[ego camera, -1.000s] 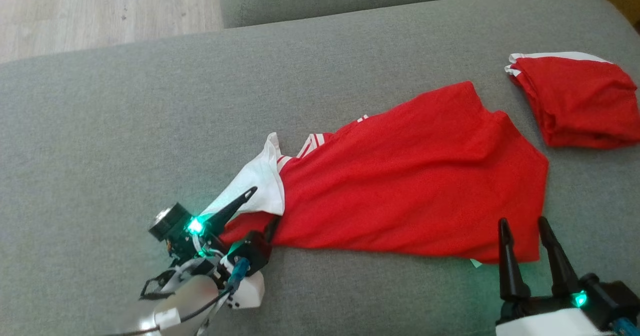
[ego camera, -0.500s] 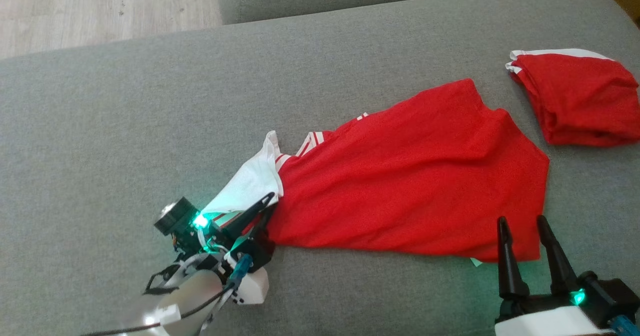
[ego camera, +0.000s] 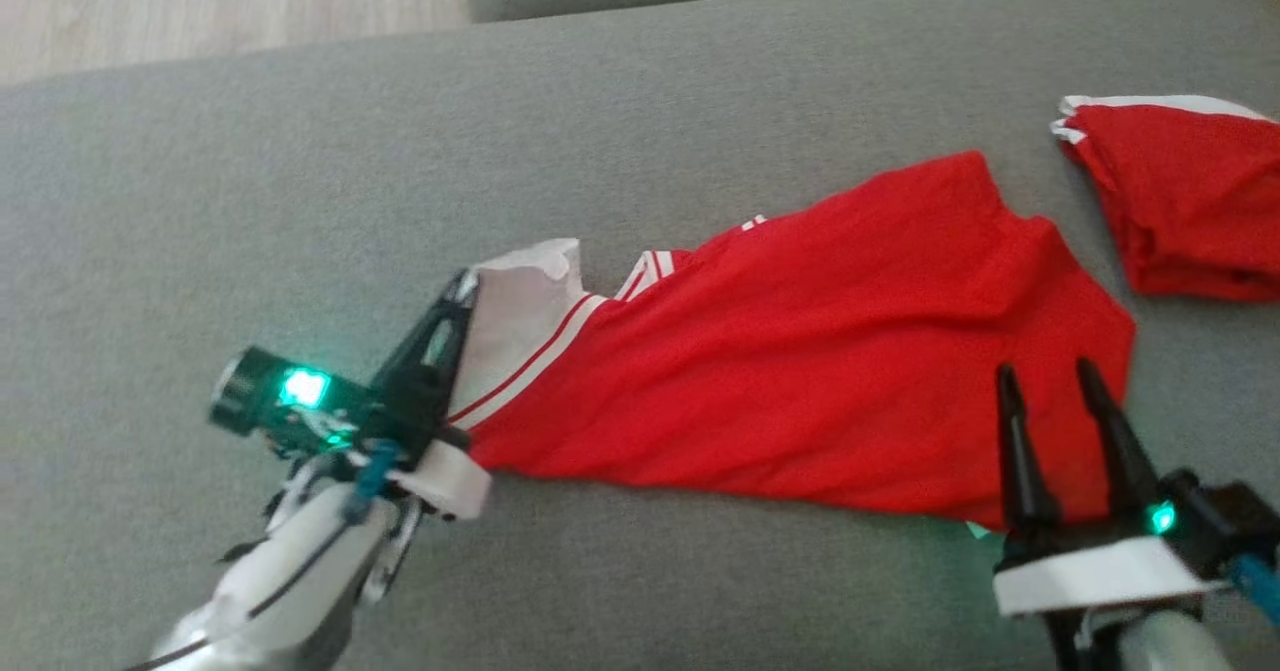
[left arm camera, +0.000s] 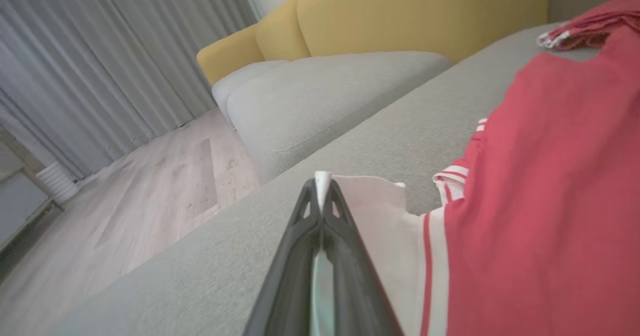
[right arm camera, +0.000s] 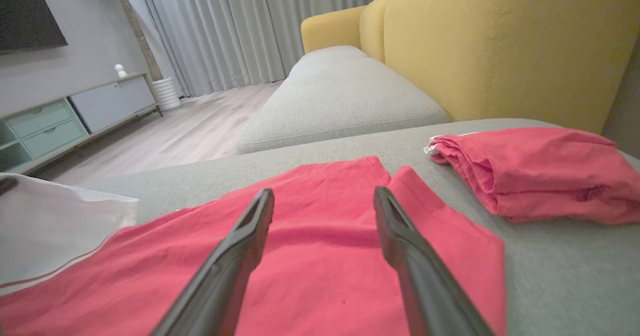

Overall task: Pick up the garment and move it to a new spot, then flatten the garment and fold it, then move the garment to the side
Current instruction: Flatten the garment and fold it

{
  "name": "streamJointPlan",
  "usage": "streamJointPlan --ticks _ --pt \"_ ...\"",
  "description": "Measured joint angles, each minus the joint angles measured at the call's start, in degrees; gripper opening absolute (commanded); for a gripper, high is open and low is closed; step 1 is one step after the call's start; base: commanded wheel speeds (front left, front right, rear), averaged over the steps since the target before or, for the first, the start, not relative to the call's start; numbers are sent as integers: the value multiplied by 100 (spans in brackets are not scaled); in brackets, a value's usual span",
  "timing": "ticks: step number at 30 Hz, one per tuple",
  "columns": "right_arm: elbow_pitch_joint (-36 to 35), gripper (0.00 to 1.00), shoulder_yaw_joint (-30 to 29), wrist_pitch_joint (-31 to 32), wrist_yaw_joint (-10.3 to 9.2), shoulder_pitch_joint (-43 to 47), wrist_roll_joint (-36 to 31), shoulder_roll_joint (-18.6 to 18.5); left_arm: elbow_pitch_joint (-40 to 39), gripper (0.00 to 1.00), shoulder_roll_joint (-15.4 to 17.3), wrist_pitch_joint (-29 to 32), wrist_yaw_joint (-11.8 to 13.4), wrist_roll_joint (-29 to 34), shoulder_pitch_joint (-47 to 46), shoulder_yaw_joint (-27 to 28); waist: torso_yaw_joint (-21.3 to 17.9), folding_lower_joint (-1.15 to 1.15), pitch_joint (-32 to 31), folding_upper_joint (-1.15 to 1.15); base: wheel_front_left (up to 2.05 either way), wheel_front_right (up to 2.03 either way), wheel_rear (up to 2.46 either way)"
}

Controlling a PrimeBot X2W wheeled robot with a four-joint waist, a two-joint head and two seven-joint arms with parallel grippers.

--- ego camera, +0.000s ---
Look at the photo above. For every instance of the large grey sofa seat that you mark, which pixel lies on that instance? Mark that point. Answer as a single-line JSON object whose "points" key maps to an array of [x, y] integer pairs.
{"points": [[300, 201]]}

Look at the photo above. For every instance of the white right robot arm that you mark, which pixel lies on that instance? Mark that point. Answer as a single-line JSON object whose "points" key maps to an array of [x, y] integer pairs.
{"points": [[1160, 646]]}

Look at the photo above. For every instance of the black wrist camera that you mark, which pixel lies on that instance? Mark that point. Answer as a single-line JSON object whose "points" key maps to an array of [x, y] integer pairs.
{"points": [[1220, 521], [260, 396]]}

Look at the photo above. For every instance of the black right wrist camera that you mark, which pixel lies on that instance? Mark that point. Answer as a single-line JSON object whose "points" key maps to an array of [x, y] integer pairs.
{"points": [[1220, 521]]}

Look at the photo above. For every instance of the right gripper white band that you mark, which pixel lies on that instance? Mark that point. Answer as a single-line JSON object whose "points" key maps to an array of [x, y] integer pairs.
{"points": [[1100, 576]]}

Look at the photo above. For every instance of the red and white jersey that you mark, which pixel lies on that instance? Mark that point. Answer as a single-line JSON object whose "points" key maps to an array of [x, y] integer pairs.
{"points": [[800, 371]]}

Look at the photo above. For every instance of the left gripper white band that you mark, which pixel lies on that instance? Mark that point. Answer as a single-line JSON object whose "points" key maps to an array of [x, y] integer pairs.
{"points": [[450, 476]]}

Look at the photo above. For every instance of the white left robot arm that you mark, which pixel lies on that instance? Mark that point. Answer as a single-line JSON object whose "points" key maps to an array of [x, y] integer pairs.
{"points": [[290, 591]]}

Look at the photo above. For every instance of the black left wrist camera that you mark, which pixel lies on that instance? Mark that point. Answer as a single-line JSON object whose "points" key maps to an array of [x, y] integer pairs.
{"points": [[260, 396]]}

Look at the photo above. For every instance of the red shorts with white stripe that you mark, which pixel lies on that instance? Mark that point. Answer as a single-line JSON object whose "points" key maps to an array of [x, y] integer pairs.
{"points": [[1200, 211]]}

